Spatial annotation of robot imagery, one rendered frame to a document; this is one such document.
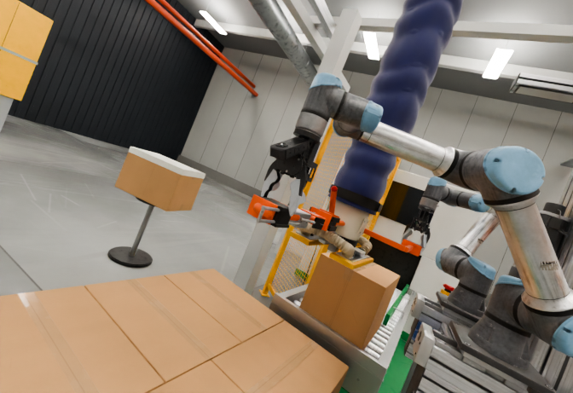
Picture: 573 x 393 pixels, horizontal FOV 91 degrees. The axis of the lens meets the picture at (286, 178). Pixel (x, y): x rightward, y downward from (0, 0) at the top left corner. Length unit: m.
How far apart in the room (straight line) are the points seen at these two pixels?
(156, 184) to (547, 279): 2.57
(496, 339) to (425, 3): 1.20
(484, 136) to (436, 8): 9.80
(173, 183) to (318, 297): 1.59
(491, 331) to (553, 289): 0.25
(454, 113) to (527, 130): 2.06
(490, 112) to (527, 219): 10.53
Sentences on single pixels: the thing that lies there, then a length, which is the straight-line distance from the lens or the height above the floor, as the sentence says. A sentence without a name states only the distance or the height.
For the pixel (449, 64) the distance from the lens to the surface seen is 9.56.
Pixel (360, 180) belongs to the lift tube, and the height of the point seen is 1.39.
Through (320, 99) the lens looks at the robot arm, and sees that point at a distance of 0.71.
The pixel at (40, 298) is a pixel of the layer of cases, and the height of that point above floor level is 0.54.
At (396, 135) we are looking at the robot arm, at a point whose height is 1.52.
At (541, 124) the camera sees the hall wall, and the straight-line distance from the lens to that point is 11.55.
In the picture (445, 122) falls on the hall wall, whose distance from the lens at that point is 11.08.
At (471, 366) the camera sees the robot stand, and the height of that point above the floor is 0.98.
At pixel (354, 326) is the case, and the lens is 1.74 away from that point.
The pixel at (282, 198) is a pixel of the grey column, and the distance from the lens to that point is 2.61.
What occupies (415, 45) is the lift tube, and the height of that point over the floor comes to 1.96.
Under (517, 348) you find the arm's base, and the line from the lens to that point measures 1.13.
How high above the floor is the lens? 1.29
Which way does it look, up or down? level
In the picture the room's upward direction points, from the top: 22 degrees clockwise
